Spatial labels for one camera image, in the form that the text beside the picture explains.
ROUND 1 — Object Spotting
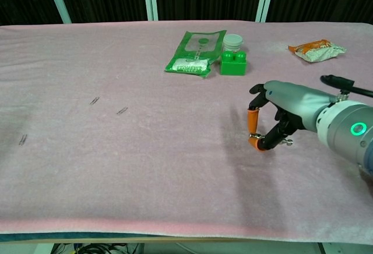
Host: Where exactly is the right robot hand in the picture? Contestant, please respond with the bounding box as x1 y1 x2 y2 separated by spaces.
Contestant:
247 80 336 152

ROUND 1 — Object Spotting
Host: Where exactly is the silver magnetic ball chain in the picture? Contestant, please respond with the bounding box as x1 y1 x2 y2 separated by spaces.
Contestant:
249 133 294 147

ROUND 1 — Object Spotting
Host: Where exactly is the orange white snack bag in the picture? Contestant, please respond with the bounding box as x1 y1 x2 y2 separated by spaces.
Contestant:
288 38 347 64

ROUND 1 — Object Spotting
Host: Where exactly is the green toy brick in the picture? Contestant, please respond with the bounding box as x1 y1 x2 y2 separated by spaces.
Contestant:
220 50 247 76

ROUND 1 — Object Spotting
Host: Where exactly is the white round jar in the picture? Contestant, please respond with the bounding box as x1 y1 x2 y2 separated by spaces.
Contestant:
223 34 244 53

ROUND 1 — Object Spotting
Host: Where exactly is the green wet wipes packet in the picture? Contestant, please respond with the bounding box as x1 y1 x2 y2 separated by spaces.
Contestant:
163 30 227 79

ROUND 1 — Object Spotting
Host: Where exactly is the pink table cloth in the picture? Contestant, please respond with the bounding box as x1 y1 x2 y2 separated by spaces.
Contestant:
0 20 373 245

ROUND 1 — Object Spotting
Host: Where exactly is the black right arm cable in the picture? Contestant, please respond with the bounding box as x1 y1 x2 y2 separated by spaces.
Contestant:
320 75 373 97

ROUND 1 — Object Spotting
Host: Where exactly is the black floor cable bundle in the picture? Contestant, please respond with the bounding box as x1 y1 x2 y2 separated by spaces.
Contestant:
52 242 140 254

